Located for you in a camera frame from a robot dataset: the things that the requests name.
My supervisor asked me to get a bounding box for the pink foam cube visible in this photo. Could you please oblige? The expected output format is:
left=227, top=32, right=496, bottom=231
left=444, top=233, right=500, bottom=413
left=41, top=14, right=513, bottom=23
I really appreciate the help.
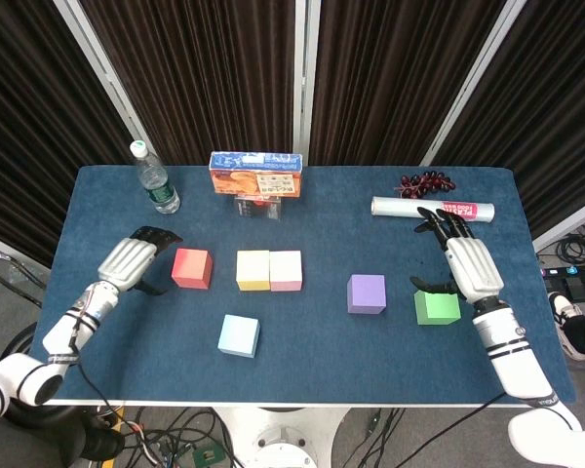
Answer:
left=269, top=250, right=304, bottom=293

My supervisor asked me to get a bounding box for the light blue foam cube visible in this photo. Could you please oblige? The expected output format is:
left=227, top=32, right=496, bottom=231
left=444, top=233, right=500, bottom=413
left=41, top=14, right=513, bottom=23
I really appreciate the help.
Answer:
left=217, top=314, right=261, bottom=359

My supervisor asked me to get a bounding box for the purple foam cube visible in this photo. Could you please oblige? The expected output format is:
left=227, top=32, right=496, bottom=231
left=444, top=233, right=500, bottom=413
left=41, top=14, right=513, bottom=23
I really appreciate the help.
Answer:
left=346, top=274, right=387, bottom=315

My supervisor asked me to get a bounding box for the clear plastic water bottle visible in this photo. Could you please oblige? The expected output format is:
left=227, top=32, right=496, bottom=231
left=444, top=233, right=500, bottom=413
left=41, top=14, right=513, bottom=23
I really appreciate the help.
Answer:
left=129, top=139, right=181, bottom=215

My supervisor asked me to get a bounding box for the yellow foam cube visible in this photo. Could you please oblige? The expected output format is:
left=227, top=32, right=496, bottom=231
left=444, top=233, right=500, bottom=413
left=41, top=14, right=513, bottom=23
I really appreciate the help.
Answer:
left=235, top=250, right=272, bottom=293

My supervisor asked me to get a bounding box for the plastic food wrap roll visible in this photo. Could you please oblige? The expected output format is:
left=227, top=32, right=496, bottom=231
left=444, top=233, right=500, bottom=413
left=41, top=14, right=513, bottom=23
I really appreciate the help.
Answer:
left=370, top=195, right=496, bottom=225

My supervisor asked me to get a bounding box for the dark red grape bunch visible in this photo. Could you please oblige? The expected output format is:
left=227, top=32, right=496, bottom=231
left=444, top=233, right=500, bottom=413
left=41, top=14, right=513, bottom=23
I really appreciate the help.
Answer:
left=394, top=170, right=457, bottom=200

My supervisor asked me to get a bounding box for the metal chair frame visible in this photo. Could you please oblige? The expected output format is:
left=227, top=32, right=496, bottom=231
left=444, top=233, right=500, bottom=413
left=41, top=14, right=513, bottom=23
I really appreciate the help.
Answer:
left=0, top=253, right=48, bottom=308

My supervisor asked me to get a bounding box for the dark pleated partition panel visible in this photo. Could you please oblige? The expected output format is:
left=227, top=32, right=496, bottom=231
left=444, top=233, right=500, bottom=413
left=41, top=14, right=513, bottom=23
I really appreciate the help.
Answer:
left=0, top=0, right=145, bottom=269
left=421, top=0, right=585, bottom=250
left=53, top=0, right=308, bottom=167
left=304, top=0, right=527, bottom=167

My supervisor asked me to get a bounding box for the black floor cable bundle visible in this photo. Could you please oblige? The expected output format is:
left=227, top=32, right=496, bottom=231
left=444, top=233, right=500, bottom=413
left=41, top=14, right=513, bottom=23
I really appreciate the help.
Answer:
left=85, top=407, right=240, bottom=468
left=350, top=407, right=410, bottom=468
left=555, top=218, right=585, bottom=267

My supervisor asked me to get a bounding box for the green foam cube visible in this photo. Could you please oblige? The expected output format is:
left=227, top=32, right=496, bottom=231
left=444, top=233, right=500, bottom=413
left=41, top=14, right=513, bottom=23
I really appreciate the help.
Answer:
left=413, top=290, right=462, bottom=327

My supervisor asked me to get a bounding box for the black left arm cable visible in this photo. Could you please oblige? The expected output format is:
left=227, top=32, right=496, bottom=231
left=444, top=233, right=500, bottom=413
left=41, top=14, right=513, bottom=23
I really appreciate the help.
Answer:
left=67, top=314, right=142, bottom=468

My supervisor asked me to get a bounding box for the orange bread snack box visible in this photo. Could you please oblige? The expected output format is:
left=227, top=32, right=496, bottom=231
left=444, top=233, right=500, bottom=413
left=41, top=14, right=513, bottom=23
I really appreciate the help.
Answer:
left=209, top=151, right=304, bottom=199

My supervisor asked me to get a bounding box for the small dark product box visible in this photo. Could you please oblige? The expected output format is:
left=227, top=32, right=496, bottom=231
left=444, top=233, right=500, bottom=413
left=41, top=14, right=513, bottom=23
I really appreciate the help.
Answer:
left=233, top=194, right=283, bottom=220

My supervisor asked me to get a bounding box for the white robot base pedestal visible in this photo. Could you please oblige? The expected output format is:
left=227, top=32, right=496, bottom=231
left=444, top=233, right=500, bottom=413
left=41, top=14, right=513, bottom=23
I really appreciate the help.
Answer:
left=214, top=407, right=352, bottom=468

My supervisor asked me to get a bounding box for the blue felt table cover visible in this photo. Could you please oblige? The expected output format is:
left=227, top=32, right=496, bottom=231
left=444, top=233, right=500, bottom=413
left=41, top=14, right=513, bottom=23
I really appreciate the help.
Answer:
left=17, top=165, right=579, bottom=407

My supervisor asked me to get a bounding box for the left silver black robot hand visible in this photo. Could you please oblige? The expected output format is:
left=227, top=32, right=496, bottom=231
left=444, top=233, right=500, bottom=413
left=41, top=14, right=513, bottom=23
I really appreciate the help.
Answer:
left=97, top=225, right=184, bottom=296

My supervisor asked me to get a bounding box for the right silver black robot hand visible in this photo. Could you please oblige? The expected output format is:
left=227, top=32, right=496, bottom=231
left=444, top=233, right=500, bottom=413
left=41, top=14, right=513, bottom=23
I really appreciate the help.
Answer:
left=409, top=207, right=504, bottom=303

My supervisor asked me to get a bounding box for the red foam cube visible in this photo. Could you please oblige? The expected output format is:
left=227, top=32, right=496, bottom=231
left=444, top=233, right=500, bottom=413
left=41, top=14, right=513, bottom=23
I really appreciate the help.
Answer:
left=171, top=248, right=215, bottom=291

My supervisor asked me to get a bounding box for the green circuit board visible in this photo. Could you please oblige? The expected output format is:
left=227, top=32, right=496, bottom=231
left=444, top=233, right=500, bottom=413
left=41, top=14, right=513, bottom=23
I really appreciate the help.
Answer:
left=192, top=446, right=223, bottom=468

